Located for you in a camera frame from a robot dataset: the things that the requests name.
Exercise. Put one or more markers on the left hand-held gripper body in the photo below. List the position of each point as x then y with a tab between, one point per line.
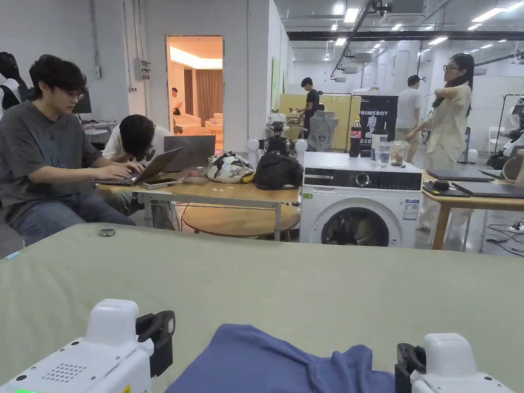
102	356

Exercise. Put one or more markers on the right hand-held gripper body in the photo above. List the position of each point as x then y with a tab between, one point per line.
446	368

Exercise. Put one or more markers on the dark blue garment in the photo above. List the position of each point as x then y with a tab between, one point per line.
262	360

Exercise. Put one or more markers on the small dark object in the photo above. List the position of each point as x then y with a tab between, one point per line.
107	232

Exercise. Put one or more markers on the bed with pale green sheet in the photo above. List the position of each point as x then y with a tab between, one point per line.
254	278

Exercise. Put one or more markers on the white washing machine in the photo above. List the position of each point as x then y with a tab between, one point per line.
356	196

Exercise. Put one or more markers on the desk with monitor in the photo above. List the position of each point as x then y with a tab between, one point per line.
92	123

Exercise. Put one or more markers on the black and white robot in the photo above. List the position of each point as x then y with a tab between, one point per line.
277	141

